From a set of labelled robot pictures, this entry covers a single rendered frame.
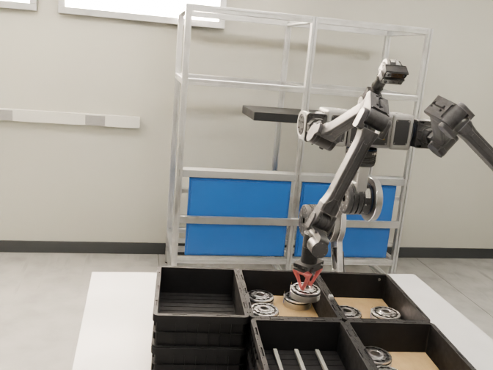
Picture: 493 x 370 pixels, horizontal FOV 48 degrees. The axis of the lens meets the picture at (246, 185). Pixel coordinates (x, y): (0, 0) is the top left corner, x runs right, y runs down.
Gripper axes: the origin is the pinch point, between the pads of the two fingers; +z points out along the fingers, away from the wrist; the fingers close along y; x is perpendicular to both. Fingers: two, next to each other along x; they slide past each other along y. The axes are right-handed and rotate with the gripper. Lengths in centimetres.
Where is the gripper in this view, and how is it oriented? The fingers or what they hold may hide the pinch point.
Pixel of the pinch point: (306, 285)
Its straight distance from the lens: 198.2
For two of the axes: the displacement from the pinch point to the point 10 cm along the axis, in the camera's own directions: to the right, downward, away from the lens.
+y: 6.2, -1.5, 7.7
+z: -0.8, 9.6, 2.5
